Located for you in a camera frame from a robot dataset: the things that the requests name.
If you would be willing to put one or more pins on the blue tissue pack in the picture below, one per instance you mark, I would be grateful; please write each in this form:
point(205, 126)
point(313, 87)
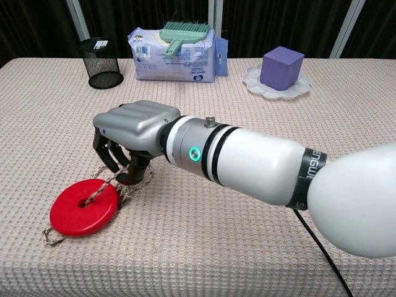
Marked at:
point(173, 65)

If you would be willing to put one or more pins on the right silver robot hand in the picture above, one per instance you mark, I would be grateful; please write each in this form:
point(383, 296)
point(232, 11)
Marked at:
point(136, 127)

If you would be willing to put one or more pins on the black mesh pen holder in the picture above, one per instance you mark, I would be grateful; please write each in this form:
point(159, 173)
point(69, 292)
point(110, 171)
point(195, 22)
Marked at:
point(102, 68)

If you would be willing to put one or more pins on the green plastic brush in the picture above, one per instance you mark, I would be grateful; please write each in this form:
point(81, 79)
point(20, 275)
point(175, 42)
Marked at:
point(185, 35)

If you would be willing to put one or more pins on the purple cube block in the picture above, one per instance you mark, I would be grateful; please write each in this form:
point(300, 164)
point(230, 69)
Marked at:
point(280, 69)

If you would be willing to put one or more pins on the beige woven tablecloth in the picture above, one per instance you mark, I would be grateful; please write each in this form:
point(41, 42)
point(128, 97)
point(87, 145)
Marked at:
point(216, 102)

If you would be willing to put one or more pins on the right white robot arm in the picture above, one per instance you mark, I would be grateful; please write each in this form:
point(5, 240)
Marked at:
point(278, 167)

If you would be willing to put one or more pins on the white flower-shaped plate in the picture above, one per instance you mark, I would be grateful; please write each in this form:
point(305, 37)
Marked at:
point(297, 88)

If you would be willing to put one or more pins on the black curtain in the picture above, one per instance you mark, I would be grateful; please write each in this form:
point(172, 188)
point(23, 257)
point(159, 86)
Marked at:
point(278, 21)

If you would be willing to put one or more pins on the grey metal frame post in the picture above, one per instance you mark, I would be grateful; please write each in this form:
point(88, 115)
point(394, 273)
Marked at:
point(215, 15)
point(79, 18)
point(346, 28)

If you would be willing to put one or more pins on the red disc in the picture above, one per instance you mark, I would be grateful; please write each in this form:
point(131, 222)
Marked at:
point(74, 216)

